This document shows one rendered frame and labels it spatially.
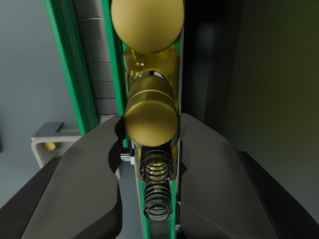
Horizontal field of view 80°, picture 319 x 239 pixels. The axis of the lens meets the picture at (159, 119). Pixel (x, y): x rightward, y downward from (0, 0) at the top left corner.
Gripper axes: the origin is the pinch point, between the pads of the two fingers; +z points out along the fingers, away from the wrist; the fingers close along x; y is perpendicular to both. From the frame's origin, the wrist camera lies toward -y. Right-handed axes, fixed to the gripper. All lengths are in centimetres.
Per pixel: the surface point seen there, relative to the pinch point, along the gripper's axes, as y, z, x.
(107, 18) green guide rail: -4.9, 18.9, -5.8
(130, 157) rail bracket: 19.4, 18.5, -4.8
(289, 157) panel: 5.5, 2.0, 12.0
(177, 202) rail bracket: 43, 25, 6
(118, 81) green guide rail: 4.0, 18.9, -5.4
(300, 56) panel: -2.6, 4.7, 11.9
